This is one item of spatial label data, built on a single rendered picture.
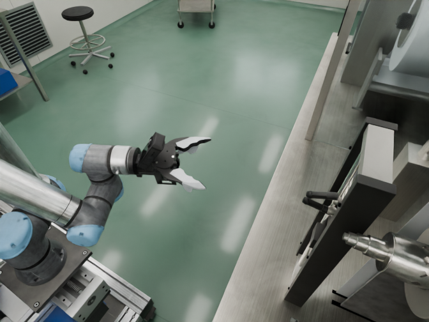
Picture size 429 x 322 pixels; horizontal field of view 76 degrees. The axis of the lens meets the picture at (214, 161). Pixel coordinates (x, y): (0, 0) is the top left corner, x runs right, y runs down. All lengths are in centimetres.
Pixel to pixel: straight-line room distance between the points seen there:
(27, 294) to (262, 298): 73
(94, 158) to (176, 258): 127
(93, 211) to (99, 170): 10
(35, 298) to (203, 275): 102
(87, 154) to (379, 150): 62
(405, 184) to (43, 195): 98
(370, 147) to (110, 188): 62
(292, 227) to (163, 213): 126
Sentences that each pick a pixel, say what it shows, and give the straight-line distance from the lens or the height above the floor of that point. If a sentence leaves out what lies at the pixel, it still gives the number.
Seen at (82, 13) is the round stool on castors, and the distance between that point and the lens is 370.
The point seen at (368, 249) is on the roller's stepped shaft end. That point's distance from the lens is 49.
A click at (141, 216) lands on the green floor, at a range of 209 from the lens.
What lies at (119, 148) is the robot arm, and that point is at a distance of 72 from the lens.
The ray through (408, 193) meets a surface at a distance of 103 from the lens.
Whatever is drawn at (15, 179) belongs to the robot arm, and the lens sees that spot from 71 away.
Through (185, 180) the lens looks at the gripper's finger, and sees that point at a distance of 65.
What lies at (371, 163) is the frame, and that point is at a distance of 46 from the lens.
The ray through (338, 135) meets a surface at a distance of 126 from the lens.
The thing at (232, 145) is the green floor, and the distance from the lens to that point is 249.
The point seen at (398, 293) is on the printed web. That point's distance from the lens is 78.
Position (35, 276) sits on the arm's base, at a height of 85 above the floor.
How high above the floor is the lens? 174
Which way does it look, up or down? 48 degrees down
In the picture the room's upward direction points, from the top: straight up
